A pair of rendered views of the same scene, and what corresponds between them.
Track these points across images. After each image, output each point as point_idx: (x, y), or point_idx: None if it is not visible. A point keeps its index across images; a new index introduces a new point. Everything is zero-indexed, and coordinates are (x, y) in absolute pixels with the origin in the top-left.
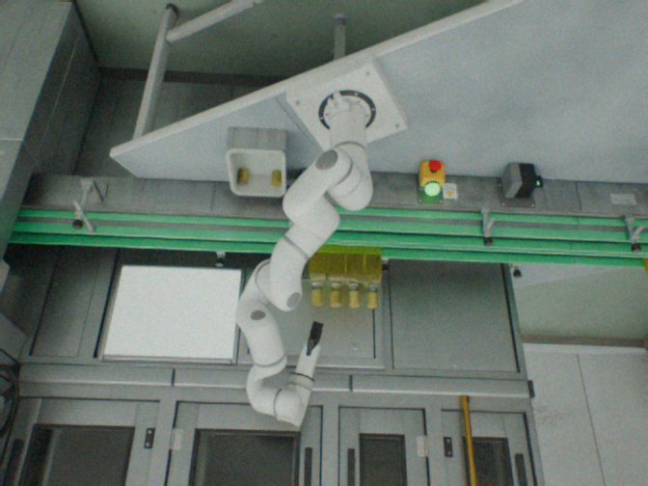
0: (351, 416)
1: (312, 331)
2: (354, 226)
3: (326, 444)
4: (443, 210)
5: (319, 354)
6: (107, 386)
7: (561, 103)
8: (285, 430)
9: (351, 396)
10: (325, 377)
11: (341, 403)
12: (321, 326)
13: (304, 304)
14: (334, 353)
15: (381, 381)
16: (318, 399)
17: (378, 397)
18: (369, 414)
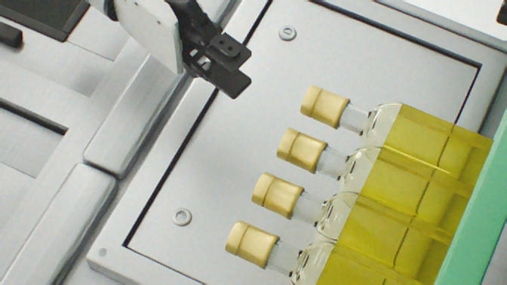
0: (32, 152)
1: (224, 36)
2: (485, 200)
3: (2, 69)
4: None
5: (204, 126)
6: None
7: None
8: (81, 16)
9: (69, 163)
10: (141, 116)
11: (67, 136)
12: (228, 63)
13: (355, 146)
14: (188, 158)
15: (59, 235)
16: (104, 93)
17: (32, 221)
18: (12, 193)
